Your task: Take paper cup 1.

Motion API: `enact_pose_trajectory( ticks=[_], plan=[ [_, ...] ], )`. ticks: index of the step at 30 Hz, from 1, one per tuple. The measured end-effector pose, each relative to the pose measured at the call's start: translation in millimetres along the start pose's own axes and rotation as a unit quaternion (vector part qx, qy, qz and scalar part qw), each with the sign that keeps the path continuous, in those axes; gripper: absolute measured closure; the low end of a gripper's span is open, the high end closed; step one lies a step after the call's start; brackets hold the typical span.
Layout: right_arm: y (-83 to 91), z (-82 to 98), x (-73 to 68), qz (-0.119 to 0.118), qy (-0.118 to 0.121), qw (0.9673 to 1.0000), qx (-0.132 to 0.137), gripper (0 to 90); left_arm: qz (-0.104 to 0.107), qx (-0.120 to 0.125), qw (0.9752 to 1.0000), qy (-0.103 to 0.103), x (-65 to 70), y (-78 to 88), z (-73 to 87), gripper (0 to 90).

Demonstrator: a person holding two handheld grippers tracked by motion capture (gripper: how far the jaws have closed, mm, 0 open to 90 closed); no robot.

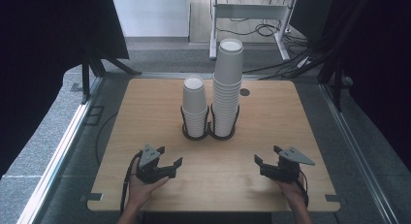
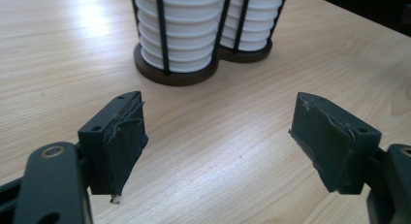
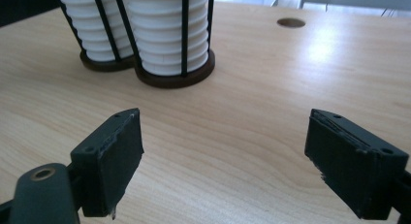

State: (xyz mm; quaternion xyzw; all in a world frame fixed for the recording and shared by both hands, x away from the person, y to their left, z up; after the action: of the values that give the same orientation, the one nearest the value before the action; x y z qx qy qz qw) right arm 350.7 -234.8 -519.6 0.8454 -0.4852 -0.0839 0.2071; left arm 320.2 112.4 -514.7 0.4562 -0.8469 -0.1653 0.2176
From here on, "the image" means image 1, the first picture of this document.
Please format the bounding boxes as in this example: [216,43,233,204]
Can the right hand-held gripper black cable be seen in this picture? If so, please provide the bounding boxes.
[295,170,310,208]

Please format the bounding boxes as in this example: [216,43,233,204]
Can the white power strip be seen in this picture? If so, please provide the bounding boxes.
[296,56,312,69]

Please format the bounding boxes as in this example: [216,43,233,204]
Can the aluminium floor rail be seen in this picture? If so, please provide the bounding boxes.
[318,82,401,224]
[16,77,105,224]

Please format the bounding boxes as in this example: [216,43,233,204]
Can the tall stack of white cups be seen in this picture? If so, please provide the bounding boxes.
[211,38,244,138]

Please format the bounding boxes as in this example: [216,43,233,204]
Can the white metal desk frame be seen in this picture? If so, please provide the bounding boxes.
[208,0,300,62]

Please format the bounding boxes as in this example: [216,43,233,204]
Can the person's right hand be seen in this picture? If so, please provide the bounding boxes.
[272,174,308,208]

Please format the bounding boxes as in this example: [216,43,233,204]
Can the black tripod stand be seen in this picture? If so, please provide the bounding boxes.
[80,53,143,106]

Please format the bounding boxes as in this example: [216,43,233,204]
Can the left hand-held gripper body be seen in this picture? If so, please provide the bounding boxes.
[135,144,168,184]

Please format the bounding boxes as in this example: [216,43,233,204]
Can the black curtain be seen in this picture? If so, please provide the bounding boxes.
[318,0,411,172]
[0,0,130,178]

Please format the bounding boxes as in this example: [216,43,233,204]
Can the person's left hand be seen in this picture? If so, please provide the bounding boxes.
[127,172,171,210]

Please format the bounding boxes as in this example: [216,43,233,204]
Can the left hand-held gripper black cable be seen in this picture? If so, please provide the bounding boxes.
[119,150,143,215]

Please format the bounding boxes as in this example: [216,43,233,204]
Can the black floor cable bundle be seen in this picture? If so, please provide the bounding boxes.
[216,16,324,80]

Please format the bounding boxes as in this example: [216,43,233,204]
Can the thin black floor cable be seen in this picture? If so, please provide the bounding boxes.
[94,111,119,167]

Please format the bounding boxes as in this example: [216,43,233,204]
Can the dark wire cup holder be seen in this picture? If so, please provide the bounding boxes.
[179,102,240,142]

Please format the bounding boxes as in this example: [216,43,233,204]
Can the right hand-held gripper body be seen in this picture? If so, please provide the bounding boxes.
[262,146,316,183]

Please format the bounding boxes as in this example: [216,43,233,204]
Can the short stack of white cups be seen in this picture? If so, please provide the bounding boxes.
[181,76,209,139]

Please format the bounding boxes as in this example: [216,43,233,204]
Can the hand-held gripper black cable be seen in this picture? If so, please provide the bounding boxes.
[295,170,310,208]
[119,150,143,215]

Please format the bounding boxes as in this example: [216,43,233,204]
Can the black metal stand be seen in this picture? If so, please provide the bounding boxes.
[318,55,344,112]

